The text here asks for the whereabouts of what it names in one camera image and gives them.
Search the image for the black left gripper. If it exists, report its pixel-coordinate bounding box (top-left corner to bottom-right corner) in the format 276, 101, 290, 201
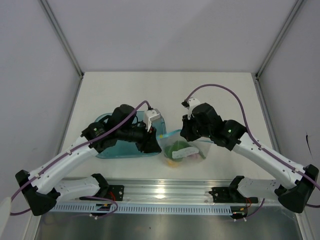
117, 119, 162, 154

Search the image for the green toy bell pepper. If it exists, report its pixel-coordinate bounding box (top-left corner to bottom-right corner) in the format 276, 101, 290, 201
164, 140, 206, 162

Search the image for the yellow toy orange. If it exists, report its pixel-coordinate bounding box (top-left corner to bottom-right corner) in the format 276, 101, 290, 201
166, 159, 180, 168

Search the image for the clear zip top bag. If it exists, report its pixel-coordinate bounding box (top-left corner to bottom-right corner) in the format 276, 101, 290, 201
156, 129, 213, 168

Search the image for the purple toy eggplant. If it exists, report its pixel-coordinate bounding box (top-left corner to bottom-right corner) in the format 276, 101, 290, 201
188, 153, 201, 160

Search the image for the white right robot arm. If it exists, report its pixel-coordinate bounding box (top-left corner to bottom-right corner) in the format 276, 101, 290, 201
180, 98, 319, 214

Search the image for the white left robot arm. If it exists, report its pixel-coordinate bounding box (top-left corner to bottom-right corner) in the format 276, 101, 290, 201
15, 104, 162, 216

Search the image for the teal plastic tray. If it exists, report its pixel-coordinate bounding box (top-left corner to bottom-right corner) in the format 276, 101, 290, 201
96, 116, 167, 159

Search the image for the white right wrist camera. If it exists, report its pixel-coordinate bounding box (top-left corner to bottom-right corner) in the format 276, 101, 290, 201
181, 97, 201, 119

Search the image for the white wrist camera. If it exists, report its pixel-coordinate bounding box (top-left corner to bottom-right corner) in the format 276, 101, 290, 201
181, 97, 201, 119
143, 108, 161, 132

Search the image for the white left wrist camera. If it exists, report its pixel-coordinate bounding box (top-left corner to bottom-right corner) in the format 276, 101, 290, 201
143, 108, 161, 132

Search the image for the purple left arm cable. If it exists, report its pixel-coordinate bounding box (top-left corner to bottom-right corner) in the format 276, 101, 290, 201
9, 100, 153, 220

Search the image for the aluminium rail base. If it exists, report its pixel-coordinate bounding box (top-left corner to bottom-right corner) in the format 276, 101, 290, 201
56, 177, 307, 207

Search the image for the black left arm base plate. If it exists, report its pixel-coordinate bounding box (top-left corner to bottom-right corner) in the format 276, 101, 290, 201
92, 184, 125, 202

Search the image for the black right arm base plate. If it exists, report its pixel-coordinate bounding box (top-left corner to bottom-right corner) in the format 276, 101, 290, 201
208, 187, 259, 204

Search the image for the white slotted cable duct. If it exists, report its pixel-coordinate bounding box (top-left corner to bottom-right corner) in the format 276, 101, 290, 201
50, 202, 245, 216

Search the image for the left aluminium frame post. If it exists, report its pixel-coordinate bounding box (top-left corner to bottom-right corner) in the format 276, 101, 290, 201
38, 0, 84, 78

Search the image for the aluminium frame post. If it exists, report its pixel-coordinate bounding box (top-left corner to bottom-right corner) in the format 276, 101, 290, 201
255, 0, 307, 81
38, 0, 84, 78

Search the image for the right aluminium frame post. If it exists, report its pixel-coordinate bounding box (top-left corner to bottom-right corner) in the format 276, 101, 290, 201
255, 0, 307, 81

